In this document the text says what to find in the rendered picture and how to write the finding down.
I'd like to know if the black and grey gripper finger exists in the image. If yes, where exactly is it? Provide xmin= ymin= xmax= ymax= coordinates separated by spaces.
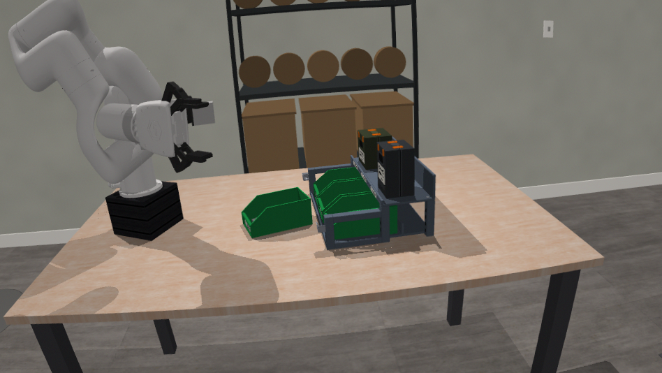
xmin=169 ymin=142 xmax=213 ymax=173
xmin=161 ymin=82 xmax=209 ymax=116

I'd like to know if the green bin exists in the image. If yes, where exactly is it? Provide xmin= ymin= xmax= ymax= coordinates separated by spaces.
xmin=242 ymin=187 xmax=313 ymax=238
xmin=325 ymin=193 xmax=397 ymax=240
xmin=314 ymin=167 xmax=363 ymax=204
xmin=318 ymin=179 xmax=372 ymax=223

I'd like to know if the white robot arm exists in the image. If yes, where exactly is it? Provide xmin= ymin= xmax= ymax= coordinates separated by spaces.
xmin=8 ymin=0 xmax=163 ymax=198

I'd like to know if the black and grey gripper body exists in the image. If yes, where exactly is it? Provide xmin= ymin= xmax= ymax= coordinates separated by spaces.
xmin=131 ymin=100 xmax=189 ymax=157

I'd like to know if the dark grey metal shelf rack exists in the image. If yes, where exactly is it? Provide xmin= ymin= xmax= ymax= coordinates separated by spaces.
xmin=302 ymin=155 xmax=436 ymax=250

